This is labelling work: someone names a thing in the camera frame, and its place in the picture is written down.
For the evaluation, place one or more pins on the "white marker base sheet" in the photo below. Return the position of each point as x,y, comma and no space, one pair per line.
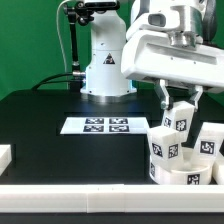
104,125

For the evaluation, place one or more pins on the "white round stool seat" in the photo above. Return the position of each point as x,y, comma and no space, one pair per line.
188,175

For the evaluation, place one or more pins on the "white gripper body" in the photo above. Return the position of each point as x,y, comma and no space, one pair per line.
148,56

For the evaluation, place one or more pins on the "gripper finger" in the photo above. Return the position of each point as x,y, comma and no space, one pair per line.
195,93
166,102

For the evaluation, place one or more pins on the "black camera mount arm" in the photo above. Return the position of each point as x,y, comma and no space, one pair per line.
78,13

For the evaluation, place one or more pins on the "white left fence piece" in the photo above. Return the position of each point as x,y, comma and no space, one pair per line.
5,157

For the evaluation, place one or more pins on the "white front fence bar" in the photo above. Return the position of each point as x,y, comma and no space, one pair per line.
111,198

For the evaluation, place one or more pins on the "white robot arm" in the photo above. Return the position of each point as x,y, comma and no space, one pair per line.
187,23

